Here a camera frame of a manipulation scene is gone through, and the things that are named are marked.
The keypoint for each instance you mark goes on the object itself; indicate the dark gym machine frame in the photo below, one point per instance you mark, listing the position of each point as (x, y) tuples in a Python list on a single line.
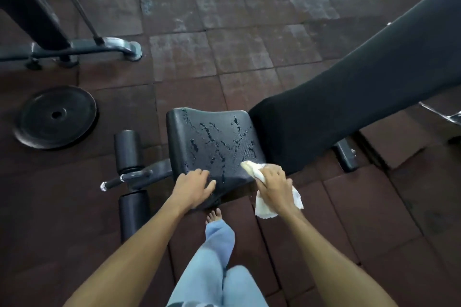
[(32, 4)]

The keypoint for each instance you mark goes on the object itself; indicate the person's left hand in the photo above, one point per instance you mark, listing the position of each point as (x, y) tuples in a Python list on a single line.
[(191, 190)]

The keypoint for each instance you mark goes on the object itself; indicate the person's left forearm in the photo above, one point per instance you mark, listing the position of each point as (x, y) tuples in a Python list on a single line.
[(133, 256)]

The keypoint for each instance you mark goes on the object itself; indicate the dark metal bench frame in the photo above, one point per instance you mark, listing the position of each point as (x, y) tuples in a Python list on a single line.
[(144, 175)]

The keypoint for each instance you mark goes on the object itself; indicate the black bench back pad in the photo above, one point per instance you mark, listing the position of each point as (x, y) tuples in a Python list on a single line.
[(360, 83)]

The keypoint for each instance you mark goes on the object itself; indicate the black round weight plate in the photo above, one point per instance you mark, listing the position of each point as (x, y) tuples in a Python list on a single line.
[(56, 118)]

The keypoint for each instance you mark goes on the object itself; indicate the black bench seat pad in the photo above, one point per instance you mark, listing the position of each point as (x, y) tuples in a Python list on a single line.
[(210, 134)]

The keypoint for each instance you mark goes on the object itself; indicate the person's right forearm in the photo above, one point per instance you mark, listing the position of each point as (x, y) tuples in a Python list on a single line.
[(324, 263)]

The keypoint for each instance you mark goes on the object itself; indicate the chrome metal bracket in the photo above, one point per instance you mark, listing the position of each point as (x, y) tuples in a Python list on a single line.
[(444, 113)]

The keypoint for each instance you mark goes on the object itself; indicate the person's bare foot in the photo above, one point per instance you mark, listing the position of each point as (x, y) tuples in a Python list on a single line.
[(213, 216)]

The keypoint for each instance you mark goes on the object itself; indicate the person's right hand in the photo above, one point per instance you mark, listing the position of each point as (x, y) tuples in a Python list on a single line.
[(277, 191)]

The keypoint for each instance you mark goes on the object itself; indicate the person's light blue jeans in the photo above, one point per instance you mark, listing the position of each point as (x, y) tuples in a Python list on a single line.
[(209, 274)]

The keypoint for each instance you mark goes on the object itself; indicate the white cleaning cloth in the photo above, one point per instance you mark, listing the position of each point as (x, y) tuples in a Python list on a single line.
[(249, 167)]

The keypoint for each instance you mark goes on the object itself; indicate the black foam leg roller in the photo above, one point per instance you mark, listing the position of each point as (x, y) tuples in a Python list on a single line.
[(128, 152), (134, 213)]

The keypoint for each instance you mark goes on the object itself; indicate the person's left thumb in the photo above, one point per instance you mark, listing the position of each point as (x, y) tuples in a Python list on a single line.
[(211, 186)]

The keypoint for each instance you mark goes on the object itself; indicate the person's right thumb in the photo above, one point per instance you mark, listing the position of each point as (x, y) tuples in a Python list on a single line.
[(260, 184)]

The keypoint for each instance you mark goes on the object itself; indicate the thin metal machine rod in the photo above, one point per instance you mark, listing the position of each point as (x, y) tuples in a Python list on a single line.
[(77, 4)]

